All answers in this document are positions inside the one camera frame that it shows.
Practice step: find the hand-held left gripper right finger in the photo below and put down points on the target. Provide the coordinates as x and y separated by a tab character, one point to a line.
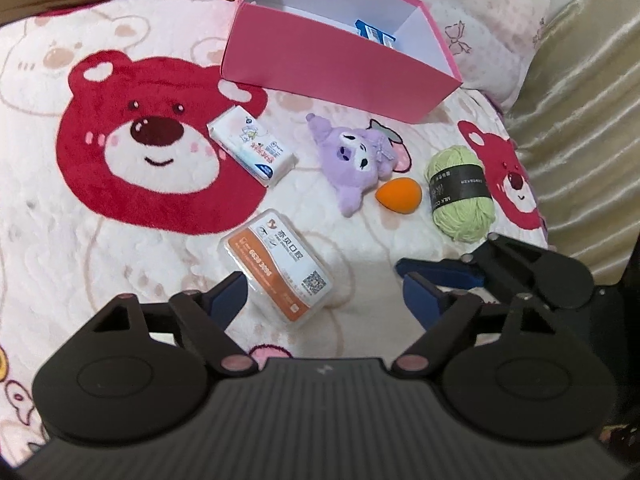
419	296

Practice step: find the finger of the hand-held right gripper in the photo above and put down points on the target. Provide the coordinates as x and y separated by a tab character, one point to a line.
440	269

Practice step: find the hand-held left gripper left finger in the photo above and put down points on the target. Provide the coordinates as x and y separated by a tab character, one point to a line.
231	296

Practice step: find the clear orange-label plastic box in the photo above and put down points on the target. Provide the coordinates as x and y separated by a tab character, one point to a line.
275	265

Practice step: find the green yarn ball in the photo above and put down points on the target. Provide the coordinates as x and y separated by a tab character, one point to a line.
460	210

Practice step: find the orange makeup sponge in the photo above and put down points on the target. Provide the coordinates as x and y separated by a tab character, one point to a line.
397	195

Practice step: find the purple plush toy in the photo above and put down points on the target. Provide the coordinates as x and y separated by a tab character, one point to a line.
350	160

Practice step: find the white tissue pack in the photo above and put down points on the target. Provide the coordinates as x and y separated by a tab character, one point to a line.
255	150

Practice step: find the pink cardboard box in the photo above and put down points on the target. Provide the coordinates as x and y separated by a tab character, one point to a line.
325	70

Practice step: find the bear printed blanket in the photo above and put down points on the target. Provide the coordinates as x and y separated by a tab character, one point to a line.
125	240

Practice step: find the blue packet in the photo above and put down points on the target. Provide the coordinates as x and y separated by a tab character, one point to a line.
372	32

